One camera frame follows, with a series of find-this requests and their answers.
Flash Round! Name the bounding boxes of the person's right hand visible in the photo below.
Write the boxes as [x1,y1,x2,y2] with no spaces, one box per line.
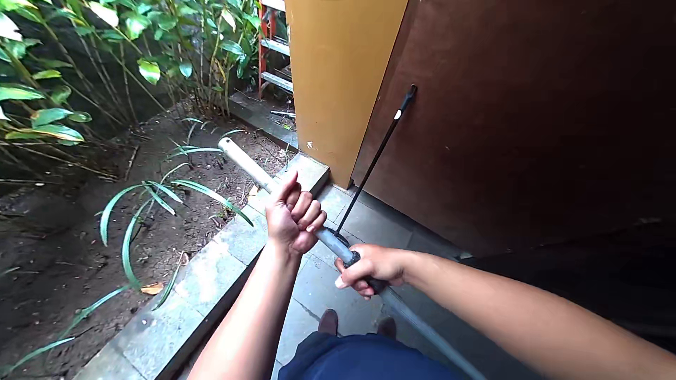
[335,243,419,301]

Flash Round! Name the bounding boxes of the person's left hand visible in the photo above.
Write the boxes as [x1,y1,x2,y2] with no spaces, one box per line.
[265,171,328,256]

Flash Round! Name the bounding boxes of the long grey pole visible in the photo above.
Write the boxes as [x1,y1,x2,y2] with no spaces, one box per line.
[219,137,487,380]

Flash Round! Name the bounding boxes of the person's right forearm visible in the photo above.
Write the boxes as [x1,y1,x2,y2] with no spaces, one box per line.
[402,250,676,380]

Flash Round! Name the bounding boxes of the person's left forearm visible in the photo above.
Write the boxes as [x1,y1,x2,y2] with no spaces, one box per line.
[187,240,303,380]

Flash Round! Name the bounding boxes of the person's legs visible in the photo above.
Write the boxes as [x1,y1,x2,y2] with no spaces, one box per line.
[296,309,397,360]

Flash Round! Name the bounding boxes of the person's body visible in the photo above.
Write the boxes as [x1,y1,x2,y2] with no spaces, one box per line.
[278,333,470,380]

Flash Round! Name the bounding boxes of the stone curb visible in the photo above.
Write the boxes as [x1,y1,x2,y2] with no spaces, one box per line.
[73,152,331,380]

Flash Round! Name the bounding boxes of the orange ladder with metal steps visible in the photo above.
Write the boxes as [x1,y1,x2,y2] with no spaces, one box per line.
[257,0,294,100]

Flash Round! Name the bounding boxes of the large dark brown door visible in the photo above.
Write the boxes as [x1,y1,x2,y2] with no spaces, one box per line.
[351,0,676,259]

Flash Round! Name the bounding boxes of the tall leafy green shrubs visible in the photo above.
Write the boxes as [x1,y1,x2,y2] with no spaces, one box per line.
[0,0,263,183]

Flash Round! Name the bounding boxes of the thin black long-handled tool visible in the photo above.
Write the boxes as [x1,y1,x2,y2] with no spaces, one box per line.
[322,84,418,248]

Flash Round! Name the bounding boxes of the green strap-leaved plant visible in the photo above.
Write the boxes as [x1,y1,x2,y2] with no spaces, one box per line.
[2,117,255,376]

